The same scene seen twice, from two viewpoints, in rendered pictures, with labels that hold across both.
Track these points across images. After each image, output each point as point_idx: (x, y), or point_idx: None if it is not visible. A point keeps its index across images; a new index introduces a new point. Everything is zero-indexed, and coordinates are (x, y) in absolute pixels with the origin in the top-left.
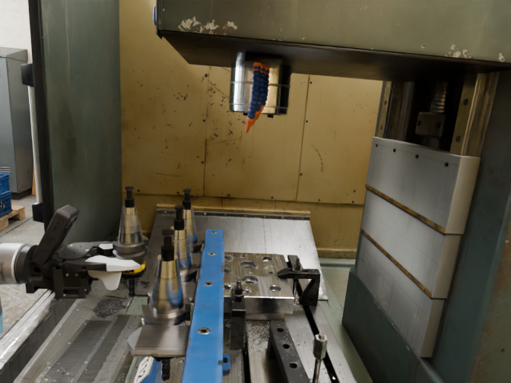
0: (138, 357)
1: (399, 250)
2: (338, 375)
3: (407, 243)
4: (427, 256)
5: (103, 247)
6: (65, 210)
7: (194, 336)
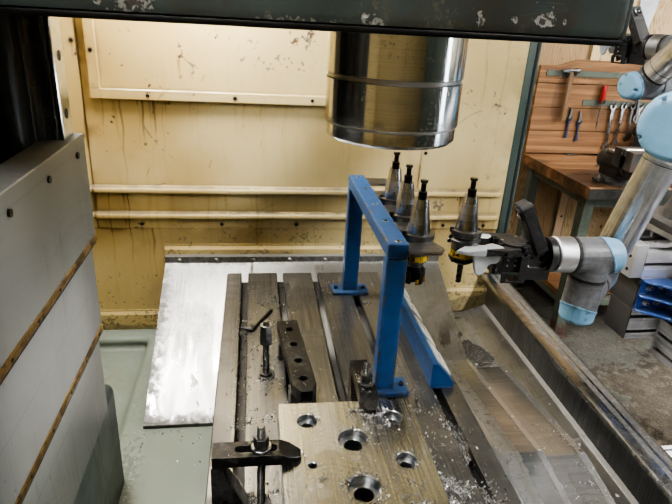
0: (461, 392)
1: (67, 365)
2: (235, 385)
3: (71, 333)
4: (88, 298)
5: (495, 245)
6: (521, 200)
7: (369, 187)
